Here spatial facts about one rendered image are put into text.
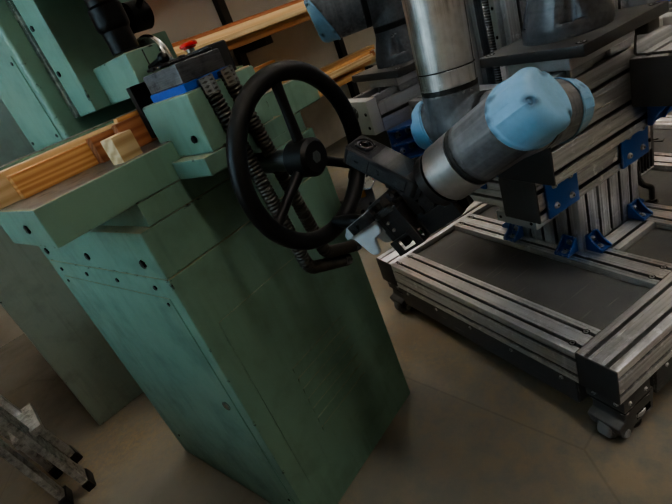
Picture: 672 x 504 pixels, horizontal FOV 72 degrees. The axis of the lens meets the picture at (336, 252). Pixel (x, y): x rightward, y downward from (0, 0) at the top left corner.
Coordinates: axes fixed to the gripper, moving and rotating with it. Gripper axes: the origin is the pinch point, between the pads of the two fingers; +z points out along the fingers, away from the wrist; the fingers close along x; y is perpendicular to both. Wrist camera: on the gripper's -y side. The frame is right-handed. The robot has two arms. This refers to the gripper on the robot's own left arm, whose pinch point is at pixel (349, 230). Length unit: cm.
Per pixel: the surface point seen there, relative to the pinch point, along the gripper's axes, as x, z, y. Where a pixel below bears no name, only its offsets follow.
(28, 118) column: -9, 45, -63
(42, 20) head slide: -5, 20, -64
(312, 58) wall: 269, 203, -120
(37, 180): -23, 23, -39
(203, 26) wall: 184, 188, -168
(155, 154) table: -10.8, 10.5, -28.9
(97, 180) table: -20.8, 10.3, -29.2
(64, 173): -19.0, 23.1, -38.1
